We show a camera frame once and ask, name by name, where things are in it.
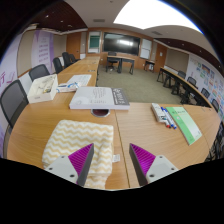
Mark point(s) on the small white blue box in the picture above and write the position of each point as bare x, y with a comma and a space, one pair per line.
66, 87

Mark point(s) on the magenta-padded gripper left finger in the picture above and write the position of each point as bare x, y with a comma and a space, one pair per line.
65, 168

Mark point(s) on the yellow white zigzag towel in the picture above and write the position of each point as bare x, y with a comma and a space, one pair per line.
80, 136

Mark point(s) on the chairs at side table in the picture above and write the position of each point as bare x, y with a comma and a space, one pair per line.
191, 88

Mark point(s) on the black mesh office chair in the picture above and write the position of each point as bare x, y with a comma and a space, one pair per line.
39, 71
12, 100

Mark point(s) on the red whiteboard marker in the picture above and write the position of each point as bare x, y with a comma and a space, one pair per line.
166, 123

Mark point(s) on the small dark side table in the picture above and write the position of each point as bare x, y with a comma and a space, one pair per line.
149, 64

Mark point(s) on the green booklet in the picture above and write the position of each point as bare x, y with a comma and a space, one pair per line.
184, 124

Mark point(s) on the brown wooden door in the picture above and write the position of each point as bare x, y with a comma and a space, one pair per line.
160, 56

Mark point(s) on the purple white wall banner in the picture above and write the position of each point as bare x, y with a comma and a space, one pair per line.
43, 48

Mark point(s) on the whiteboard with green screen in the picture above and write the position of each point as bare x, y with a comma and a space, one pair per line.
94, 42

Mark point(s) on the row of black chairs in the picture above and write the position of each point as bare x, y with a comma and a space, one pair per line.
63, 60

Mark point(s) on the colourful wall notice display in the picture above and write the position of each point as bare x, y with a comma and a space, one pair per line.
208, 78

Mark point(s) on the white whiteboard eraser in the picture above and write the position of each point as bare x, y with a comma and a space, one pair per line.
158, 112

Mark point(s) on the plain white whiteboard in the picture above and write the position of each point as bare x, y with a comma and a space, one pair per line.
146, 49

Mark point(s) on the white printed paper sheet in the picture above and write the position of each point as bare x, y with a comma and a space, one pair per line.
80, 79

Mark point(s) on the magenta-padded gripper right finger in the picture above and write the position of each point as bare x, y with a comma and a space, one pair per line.
156, 168

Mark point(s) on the large black wall screen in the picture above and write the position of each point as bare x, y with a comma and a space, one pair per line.
121, 43

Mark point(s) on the long side table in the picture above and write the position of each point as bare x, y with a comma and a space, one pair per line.
180, 83

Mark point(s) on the flat white grey box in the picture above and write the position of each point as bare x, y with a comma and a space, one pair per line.
95, 98

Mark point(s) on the dark lectern desk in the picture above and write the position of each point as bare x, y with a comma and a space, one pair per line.
120, 63

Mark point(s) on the open white cardboard box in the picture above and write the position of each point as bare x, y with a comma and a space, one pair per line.
41, 91

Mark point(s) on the blue whiteboard marker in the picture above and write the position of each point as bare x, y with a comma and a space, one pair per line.
169, 118

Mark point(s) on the large ceiling light panel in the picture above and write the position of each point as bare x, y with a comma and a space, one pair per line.
150, 13

